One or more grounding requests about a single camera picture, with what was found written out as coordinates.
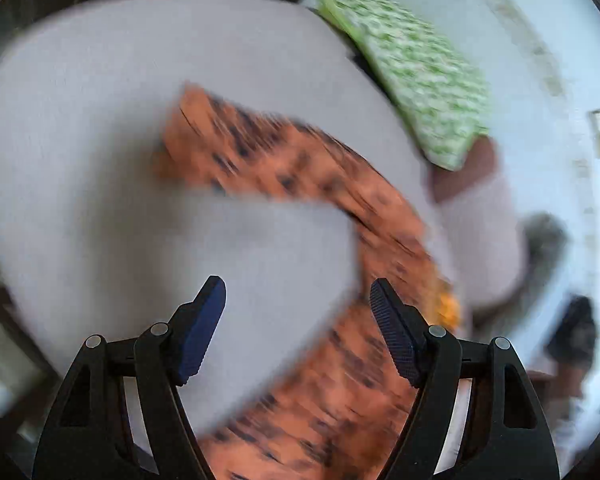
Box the green patterned pillow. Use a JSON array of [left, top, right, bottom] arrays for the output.
[[317, 0, 489, 171]]

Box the orange floral print garment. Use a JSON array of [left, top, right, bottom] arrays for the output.
[[154, 84, 457, 479]]

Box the pink and maroon blanket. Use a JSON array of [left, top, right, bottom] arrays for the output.
[[429, 136, 528, 313]]

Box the grey checked bed sheet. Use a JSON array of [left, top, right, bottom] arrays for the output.
[[0, 0, 451, 436]]

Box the grey striped pillow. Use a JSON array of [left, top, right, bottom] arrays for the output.
[[474, 212, 569, 332]]

